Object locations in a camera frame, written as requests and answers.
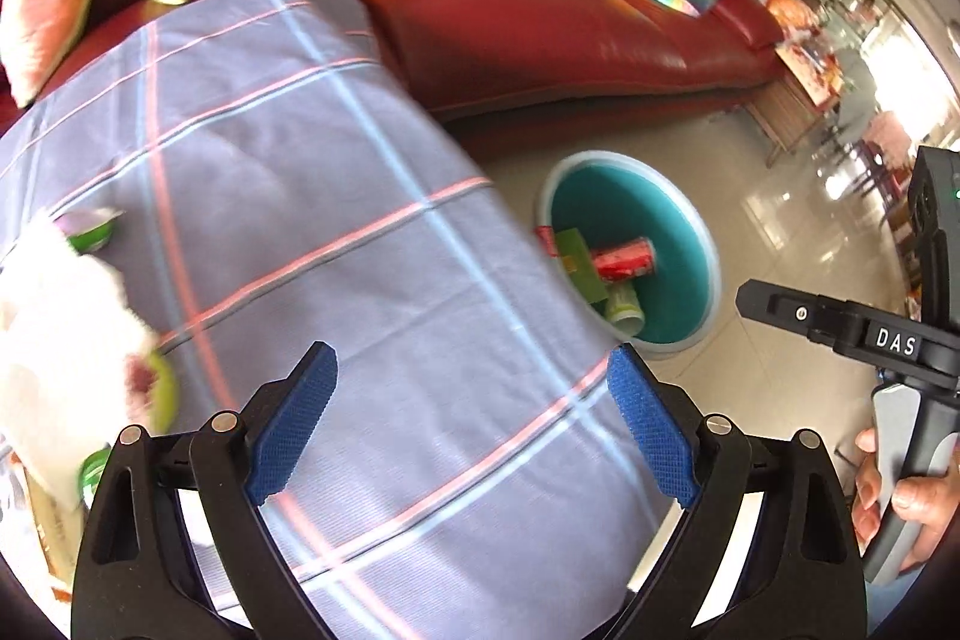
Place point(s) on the orange green snack cup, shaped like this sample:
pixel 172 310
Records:
pixel 94 231

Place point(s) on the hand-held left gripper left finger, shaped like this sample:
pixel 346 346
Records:
pixel 289 422

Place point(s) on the person's right hand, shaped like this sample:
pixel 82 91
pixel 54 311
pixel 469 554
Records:
pixel 926 497

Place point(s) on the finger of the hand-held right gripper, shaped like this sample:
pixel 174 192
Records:
pixel 795 314

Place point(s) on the lime green round lid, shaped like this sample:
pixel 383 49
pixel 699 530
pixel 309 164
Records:
pixel 163 389

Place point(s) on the dining chair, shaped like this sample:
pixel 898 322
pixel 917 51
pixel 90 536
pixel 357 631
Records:
pixel 885 153

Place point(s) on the small green packet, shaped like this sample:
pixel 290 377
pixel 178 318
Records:
pixel 96 475

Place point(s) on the teal bucket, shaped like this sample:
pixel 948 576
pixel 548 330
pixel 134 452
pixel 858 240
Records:
pixel 667 280

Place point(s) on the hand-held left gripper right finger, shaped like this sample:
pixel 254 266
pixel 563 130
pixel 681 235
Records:
pixel 652 422

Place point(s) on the plaid grey-blue tablecloth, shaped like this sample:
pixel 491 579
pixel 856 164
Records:
pixel 337 197

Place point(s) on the red drink can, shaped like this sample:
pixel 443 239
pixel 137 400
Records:
pixel 622 257

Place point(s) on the green cardboard box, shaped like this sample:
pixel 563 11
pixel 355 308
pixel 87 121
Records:
pixel 577 265

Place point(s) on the wooden low table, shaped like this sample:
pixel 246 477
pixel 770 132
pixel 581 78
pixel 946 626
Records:
pixel 795 108

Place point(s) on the white paper napkin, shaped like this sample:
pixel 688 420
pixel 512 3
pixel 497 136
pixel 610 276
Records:
pixel 60 347

